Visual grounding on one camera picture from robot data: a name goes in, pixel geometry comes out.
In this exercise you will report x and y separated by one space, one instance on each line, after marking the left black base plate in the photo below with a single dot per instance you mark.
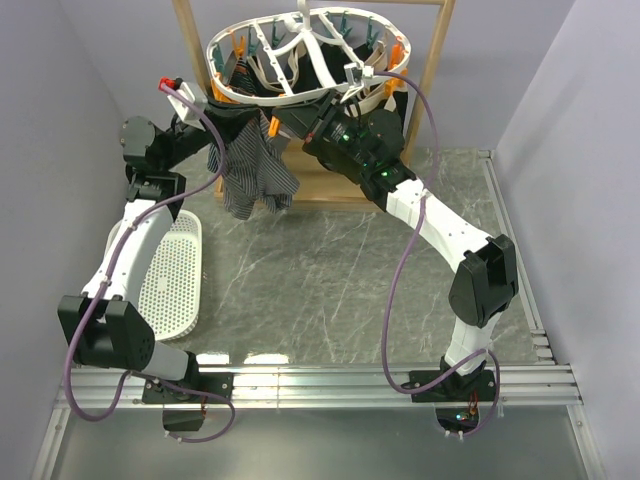
208 388

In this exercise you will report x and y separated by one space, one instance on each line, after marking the olive green hanging underwear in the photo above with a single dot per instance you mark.
397 102

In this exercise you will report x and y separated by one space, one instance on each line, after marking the wooden hanger stand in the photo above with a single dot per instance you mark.
319 188

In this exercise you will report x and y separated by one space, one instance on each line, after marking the aluminium mounting rail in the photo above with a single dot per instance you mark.
335 422

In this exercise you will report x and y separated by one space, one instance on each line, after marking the black box under rail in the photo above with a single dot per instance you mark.
179 421

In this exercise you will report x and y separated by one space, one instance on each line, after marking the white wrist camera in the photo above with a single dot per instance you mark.
182 96
358 77

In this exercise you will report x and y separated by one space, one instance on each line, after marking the white perforated plastic basket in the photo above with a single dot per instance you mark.
157 267

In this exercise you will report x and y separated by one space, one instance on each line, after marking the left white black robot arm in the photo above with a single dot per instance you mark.
103 325

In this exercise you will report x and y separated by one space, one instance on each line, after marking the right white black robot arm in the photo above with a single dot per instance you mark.
366 150

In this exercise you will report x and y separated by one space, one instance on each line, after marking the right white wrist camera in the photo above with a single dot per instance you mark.
358 77

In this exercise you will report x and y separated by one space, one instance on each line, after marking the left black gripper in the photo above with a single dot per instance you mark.
230 120

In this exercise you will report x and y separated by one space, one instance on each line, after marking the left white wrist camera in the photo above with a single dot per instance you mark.
182 96

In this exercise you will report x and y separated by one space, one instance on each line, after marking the white round clip hanger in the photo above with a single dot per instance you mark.
271 38

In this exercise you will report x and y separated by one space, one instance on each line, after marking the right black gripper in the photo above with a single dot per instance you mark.
310 123

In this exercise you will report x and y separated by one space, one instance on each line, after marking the grey striped boxer underwear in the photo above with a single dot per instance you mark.
253 168

